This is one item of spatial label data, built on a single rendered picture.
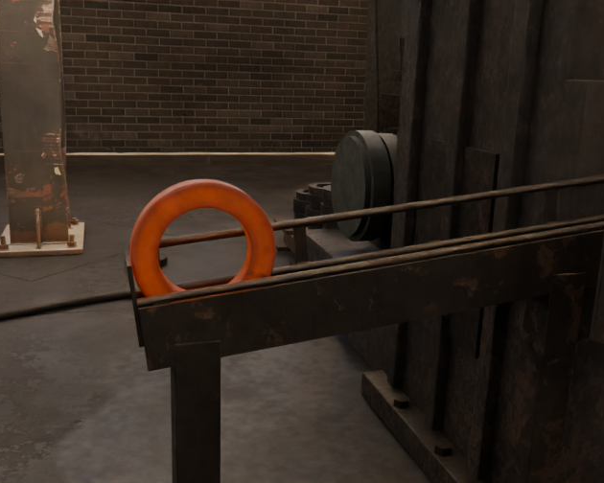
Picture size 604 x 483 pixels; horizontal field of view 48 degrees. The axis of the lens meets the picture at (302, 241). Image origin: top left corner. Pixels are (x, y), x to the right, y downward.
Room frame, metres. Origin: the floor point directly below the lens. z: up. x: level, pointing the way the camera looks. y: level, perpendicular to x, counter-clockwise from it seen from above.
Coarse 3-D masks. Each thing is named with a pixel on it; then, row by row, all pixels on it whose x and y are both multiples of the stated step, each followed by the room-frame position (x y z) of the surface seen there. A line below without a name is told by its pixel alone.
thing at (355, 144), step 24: (360, 144) 2.24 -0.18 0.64; (384, 144) 2.26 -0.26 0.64; (336, 168) 2.43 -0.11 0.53; (360, 168) 2.20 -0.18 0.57; (384, 168) 2.17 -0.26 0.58; (336, 192) 2.41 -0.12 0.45; (360, 192) 2.18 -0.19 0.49; (384, 192) 2.15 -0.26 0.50; (384, 216) 2.16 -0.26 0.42; (312, 240) 2.53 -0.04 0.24; (336, 240) 2.51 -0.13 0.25; (360, 240) 2.24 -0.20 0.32; (384, 240) 2.37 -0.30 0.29; (360, 336) 2.00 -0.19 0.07
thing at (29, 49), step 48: (0, 0) 3.11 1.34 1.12; (48, 0) 3.15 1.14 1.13; (0, 48) 3.10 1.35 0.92; (48, 48) 3.15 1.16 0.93; (0, 96) 3.10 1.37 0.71; (48, 96) 3.16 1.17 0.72; (48, 144) 3.15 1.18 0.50; (48, 192) 3.15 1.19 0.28; (0, 240) 3.01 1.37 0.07; (48, 240) 3.15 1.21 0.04
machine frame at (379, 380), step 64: (448, 0) 1.55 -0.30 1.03; (512, 0) 1.32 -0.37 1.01; (576, 0) 1.15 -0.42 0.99; (448, 64) 1.53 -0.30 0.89; (512, 64) 1.24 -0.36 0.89; (576, 64) 1.15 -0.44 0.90; (448, 128) 1.51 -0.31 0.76; (512, 128) 1.22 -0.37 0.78; (576, 128) 1.10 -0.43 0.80; (448, 192) 1.43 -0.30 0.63; (576, 192) 1.09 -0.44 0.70; (448, 320) 1.41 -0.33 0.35; (512, 320) 1.21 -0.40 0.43; (384, 384) 1.66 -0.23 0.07; (448, 384) 1.41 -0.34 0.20; (512, 384) 1.19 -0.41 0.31; (576, 384) 1.11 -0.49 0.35; (448, 448) 1.32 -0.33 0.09; (576, 448) 1.12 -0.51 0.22
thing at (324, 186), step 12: (300, 192) 3.19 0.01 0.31; (312, 192) 2.95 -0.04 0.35; (324, 192) 2.72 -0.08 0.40; (300, 204) 3.14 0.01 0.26; (312, 204) 2.96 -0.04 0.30; (324, 204) 2.72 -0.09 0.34; (300, 216) 3.15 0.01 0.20; (312, 216) 2.93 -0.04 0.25; (312, 228) 2.94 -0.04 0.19; (324, 228) 2.73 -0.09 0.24; (336, 228) 2.69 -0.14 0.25; (288, 240) 3.25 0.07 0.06
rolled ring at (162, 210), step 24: (168, 192) 0.84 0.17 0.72; (192, 192) 0.84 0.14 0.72; (216, 192) 0.85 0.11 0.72; (240, 192) 0.86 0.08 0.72; (144, 216) 0.83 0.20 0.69; (168, 216) 0.83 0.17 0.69; (240, 216) 0.86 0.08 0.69; (264, 216) 0.87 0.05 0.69; (144, 240) 0.82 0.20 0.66; (264, 240) 0.87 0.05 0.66; (144, 264) 0.82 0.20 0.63; (264, 264) 0.87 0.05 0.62; (144, 288) 0.82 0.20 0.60; (168, 288) 0.83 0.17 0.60
